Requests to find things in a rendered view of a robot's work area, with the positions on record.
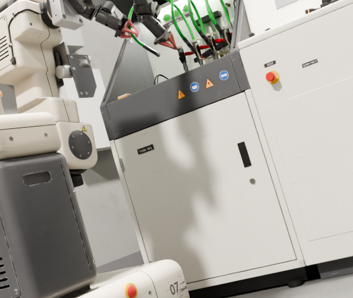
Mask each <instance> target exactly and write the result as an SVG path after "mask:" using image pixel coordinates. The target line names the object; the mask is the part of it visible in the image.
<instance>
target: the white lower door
mask: <svg viewBox="0 0 353 298"><path fill-rule="evenodd" d="M115 144H116V148H117V150H118V154H119V163H120V166H121V170H122V172H124V175H125V179H126V181H127V185H128V189H129V193H130V195H131V199H132V203H133V206H134V210H135V213H136V216H137V220H138V224H139V226H140V230H141V234H142V236H143V240H144V244H145V248H146V251H147V255H148V258H149V262H148V263H153V262H156V261H161V260H173V261H175V262H176V263H178V265H179V266H180V267H181V269H182V272H183V275H184V279H185V282H186V283H191V282H194V281H199V280H204V279H208V278H213V277H218V276H223V275H227V274H232V273H237V272H240V271H245V270H250V269H254V268H259V267H264V266H268V265H273V264H278V263H283V262H286V261H291V260H296V259H297V257H296V253H295V250H294V247H293V244H292V240H291V237H290V234H289V230H288V228H287V225H286V221H285V218H284V215H283V211H282V209H281V205H280V202H279V199H278V196H277V192H276V189H275V186H274V183H273V179H272V176H271V173H270V169H269V167H268V164H267V160H266V157H265V154H264V150H263V147H262V145H261V141H260V138H259V135H258V131H257V128H256V126H255V122H254V118H253V116H252V112H251V109H250V105H249V103H248V99H247V96H246V93H245V92H242V93H240V94H237V95H235V96H232V97H230V98H227V99H224V100H222V101H219V102H216V103H213V104H211V105H208V106H205V107H203V108H200V109H197V110H195V111H192V112H189V113H186V114H184V115H181V116H178V117H176V118H173V119H170V120H168V121H165V122H162V123H160V124H157V125H154V126H152V127H149V128H146V129H143V130H141V131H138V132H135V133H133V134H130V135H127V136H125V137H122V138H119V139H117V140H115Z"/></svg>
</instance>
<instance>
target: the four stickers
mask: <svg viewBox="0 0 353 298"><path fill-rule="evenodd" d="M218 73H219V77H220V80H221V81H224V80H227V79H229V74H228V70H227V69H226V70H223V71H220V72H218ZM203 81H204V84H205V88H206V89H207V88H210V87H212V86H214V83H213V79H212V77H209V78H206V79H204V80H203ZM189 86H190V89H191V91H192V93H193V92H196V91H199V90H200V87H199V84H198V82H197V81H195V82H193V83H190V84H189ZM175 93H176V96H177V98H178V100H179V99H181V98H183V97H186V95H185V92H184V89H183V88H181V89H179V90H176V91H175Z"/></svg>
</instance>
